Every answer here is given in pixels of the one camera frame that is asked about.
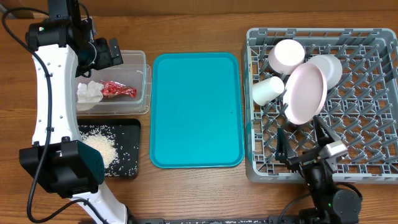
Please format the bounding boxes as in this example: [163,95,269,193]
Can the white napkin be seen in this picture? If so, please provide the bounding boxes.
[76,81,104,103]

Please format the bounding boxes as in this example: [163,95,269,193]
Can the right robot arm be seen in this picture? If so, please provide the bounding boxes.
[275,116,363,224]

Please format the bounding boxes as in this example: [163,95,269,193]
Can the grey dishwasher rack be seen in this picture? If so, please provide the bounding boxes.
[242,27,397,184]

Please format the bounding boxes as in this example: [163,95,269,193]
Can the cardboard wall panel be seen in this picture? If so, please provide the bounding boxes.
[0,0,398,19]

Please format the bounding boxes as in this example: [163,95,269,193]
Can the teal serving tray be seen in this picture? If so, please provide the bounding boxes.
[149,52,244,169]

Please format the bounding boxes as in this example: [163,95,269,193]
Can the large white plate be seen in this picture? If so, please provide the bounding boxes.
[282,63,327,125]

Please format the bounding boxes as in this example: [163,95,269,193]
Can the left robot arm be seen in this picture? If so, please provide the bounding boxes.
[19,0,134,223]

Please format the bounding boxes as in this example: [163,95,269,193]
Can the white rice pile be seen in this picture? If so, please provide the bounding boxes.
[79,124,139,177]

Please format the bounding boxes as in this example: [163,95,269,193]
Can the pale green cup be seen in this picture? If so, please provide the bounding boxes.
[252,77,285,106]

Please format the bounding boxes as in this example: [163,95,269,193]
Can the red foil wrapper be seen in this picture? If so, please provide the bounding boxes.
[101,81,137,98]

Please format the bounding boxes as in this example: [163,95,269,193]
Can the clear plastic bin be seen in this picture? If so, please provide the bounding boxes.
[75,50,152,116]

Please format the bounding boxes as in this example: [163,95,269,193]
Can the black plastic tray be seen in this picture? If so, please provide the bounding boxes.
[76,118,142,179]

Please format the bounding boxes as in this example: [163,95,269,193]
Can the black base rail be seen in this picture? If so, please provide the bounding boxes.
[137,215,306,224]

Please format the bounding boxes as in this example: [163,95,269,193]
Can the grey bowl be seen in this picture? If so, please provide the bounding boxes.
[307,54,343,90]

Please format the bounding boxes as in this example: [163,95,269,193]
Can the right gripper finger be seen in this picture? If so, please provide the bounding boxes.
[313,116,341,146]
[275,128,295,164]

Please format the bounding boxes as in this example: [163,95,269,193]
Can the small pink-white bowl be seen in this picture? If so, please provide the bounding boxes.
[268,39,305,75]

